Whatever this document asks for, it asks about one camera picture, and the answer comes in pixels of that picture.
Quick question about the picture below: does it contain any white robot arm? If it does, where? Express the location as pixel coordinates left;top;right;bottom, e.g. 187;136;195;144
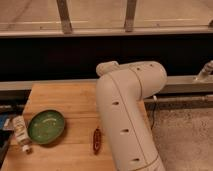
96;61;167;171

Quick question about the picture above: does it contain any red pocket knife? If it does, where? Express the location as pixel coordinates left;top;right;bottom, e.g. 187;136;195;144
93;128;102;155

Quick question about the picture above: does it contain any green bowl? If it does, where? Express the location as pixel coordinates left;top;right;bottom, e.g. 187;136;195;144
27;110;65;145

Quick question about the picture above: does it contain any white tube with cap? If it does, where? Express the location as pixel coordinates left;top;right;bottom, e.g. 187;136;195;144
12;115;31;154

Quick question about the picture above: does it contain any left metal railing post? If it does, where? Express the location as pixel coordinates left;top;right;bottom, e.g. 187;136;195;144
56;0;72;34

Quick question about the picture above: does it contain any metal railing post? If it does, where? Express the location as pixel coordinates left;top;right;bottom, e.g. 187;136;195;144
124;0;137;32
56;0;72;34

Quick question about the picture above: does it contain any right metal railing post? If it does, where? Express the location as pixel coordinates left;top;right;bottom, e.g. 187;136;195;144
124;0;137;32

